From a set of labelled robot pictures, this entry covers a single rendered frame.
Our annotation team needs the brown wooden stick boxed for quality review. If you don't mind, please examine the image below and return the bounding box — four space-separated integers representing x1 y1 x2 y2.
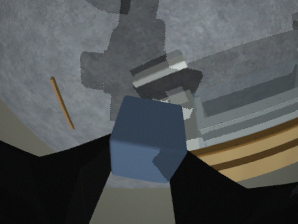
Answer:
49 77 74 129

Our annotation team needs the small blue block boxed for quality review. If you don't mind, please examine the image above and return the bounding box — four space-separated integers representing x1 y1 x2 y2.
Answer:
110 96 188 184

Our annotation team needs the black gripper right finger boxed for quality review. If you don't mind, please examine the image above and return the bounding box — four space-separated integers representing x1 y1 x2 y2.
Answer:
169 151 298 224

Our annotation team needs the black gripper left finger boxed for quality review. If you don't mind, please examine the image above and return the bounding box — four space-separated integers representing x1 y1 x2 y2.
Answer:
0 133 112 224

